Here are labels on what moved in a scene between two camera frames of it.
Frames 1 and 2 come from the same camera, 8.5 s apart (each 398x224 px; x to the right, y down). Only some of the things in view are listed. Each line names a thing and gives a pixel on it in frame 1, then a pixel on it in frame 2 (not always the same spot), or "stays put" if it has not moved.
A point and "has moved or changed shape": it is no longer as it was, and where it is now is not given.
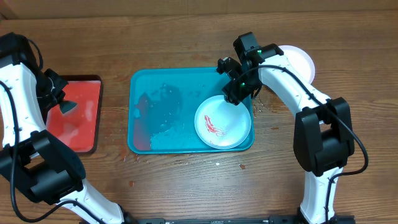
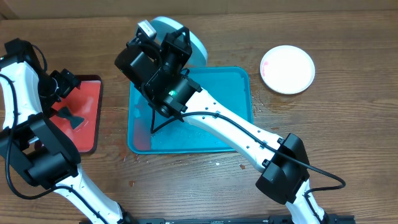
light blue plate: (221, 124) has moved or changed shape
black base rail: (228, 220) stays put
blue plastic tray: (163, 103) stays put
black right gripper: (235, 95) → (177, 51)
